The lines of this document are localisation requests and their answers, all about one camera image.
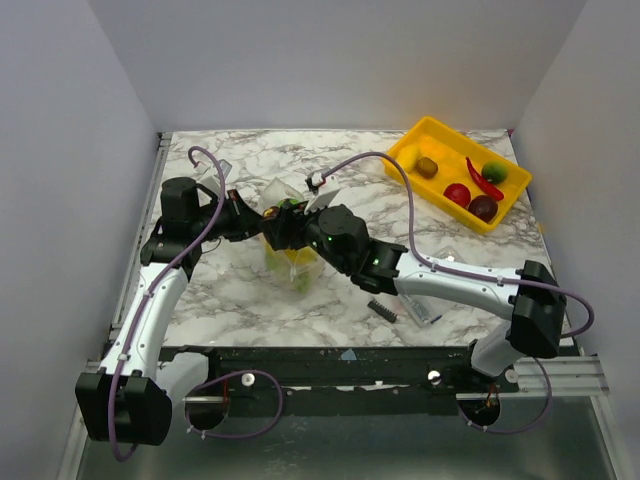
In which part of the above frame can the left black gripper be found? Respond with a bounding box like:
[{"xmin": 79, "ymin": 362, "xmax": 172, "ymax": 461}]
[{"xmin": 193, "ymin": 189, "xmax": 265, "ymax": 243}]

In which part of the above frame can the dark purple toy fruit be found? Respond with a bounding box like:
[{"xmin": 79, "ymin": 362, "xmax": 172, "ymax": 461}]
[{"xmin": 263, "ymin": 206, "xmax": 280, "ymax": 221}]

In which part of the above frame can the yellow toy banana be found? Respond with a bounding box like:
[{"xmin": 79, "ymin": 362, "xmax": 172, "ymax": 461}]
[{"xmin": 264, "ymin": 244, "xmax": 318, "ymax": 265}]

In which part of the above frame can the green toy watermelon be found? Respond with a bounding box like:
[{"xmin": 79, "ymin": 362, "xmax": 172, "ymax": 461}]
[{"xmin": 277, "ymin": 198, "xmax": 307, "ymax": 214}]

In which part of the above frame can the clear zip top bag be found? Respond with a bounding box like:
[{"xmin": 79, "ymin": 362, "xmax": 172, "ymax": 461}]
[{"xmin": 259, "ymin": 178, "xmax": 325, "ymax": 295}]

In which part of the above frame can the white toy cauliflower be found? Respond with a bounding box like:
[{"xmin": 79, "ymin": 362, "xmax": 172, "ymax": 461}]
[{"xmin": 265, "ymin": 255, "xmax": 323, "ymax": 295}]

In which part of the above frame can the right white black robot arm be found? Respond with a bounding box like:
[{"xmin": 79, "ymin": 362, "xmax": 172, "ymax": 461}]
[{"xmin": 260, "ymin": 203, "xmax": 566, "ymax": 392}]

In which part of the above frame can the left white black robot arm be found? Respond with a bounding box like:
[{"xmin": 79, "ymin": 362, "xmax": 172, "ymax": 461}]
[{"xmin": 75, "ymin": 177, "xmax": 261, "ymax": 448}]

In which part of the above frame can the clear bag of screws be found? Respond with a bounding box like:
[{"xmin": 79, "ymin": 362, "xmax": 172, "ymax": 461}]
[{"xmin": 397, "ymin": 249, "xmax": 456, "ymax": 329}]

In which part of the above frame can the black comb-like part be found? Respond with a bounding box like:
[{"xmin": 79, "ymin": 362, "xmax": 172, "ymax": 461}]
[{"xmin": 367, "ymin": 299, "xmax": 397, "ymax": 324}]

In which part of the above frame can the brown toy kiwi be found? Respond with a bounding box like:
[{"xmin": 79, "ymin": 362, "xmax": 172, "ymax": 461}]
[{"xmin": 415, "ymin": 157, "xmax": 439, "ymax": 179}]

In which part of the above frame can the red toy apple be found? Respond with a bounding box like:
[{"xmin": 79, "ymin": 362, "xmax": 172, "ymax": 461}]
[{"xmin": 443, "ymin": 183, "xmax": 471, "ymax": 208}]

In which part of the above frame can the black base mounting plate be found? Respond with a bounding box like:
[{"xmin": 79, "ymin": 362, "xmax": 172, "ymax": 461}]
[{"xmin": 160, "ymin": 346, "xmax": 518, "ymax": 420}]

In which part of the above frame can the yellow plastic bin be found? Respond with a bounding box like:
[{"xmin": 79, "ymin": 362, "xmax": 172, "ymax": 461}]
[{"xmin": 388, "ymin": 117, "xmax": 532, "ymax": 234}]

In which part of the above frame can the dark red toy plum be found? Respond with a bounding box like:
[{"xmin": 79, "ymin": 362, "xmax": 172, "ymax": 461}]
[{"xmin": 468, "ymin": 195, "xmax": 498, "ymax": 223}]

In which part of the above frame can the red toy chili pepper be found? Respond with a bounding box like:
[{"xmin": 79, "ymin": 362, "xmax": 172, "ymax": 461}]
[{"xmin": 465, "ymin": 157, "xmax": 504, "ymax": 202}]

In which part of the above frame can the green yellow toy mango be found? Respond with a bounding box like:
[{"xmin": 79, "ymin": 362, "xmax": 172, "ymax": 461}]
[{"xmin": 481, "ymin": 161, "xmax": 509, "ymax": 185}]

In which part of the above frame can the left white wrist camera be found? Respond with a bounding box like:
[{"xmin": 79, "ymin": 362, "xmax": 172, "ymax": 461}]
[{"xmin": 194, "ymin": 160, "xmax": 233, "ymax": 193}]

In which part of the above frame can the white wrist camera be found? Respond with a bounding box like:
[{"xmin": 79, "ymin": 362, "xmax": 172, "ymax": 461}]
[
  {"xmin": 305, "ymin": 171, "xmax": 340, "ymax": 214},
  {"xmin": 194, "ymin": 160, "xmax": 233, "ymax": 193}
]

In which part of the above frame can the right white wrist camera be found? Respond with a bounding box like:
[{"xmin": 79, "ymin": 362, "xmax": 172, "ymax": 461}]
[{"xmin": 305, "ymin": 171, "xmax": 340, "ymax": 214}]

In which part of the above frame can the aluminium extrusion rail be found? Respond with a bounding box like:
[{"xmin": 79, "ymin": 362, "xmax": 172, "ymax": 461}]
[{"xmin": 514, "ymin": 356, "xmax": 610, "ymax": 398}]

